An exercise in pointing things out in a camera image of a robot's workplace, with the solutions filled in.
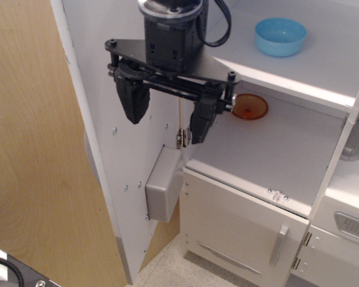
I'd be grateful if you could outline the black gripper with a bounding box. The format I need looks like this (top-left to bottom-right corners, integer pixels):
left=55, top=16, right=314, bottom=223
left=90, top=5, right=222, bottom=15
left=105, top=14, right=238, bottom=144

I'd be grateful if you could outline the white fridge door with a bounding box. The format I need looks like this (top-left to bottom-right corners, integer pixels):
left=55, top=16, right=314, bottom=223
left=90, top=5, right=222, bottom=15
left=51, top=1, right=194, bottom=283

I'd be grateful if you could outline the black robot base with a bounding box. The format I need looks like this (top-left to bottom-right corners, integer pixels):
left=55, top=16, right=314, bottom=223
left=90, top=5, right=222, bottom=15
left=0, top=249, right=60, bottom=287

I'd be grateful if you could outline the white toy fridge cabinet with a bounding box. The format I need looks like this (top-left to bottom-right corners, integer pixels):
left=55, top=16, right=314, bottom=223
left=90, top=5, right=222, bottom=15
left=186, top=1, right=359, bottom=217

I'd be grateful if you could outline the silver door hinge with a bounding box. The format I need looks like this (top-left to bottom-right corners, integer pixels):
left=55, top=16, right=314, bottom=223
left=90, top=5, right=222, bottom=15
left=176, top=127, right=192, bottom=149

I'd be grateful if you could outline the orange plastic plate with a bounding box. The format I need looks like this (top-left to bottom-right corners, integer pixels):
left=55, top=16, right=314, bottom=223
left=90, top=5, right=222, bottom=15
left=232, top=93, right=269, bottom=120

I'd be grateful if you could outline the grey ice dispenser box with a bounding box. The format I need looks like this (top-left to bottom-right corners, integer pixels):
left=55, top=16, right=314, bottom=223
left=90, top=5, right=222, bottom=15
left=145, top=146, right=183, bottom=222

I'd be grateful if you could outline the blue plastic bowl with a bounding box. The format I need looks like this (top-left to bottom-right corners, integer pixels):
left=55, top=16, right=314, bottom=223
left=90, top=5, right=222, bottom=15
left=255, top=17, right=307, bottom=57

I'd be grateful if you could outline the brass oven hinge upper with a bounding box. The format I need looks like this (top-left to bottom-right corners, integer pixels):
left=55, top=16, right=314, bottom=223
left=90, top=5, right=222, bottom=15
left=303, top=232, right=312, bottom=246

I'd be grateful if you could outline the brass oven hinge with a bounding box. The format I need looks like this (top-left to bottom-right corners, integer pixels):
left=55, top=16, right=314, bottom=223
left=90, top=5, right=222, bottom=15
left=303, top=232, right=312, bottom=246
left=293, top=258, right=300, bottom=270

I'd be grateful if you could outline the brass oven hinge lower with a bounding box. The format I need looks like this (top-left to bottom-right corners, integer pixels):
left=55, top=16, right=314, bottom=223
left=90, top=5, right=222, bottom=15
left=293, top=258, right=300, bottom=270

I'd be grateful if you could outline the white toy oven unit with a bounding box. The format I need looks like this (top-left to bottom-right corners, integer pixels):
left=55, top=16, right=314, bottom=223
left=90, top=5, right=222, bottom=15
left=288, top=160, right=359, bottom=286

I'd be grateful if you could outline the black cable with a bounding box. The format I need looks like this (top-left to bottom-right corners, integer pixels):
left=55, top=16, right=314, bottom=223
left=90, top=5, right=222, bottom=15
left=196, top=0, right=232, bottom=48

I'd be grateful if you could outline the silver lower door handle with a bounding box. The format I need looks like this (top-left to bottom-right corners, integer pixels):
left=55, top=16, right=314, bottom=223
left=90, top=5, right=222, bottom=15
left=269, top=225, right=289, bottom=267

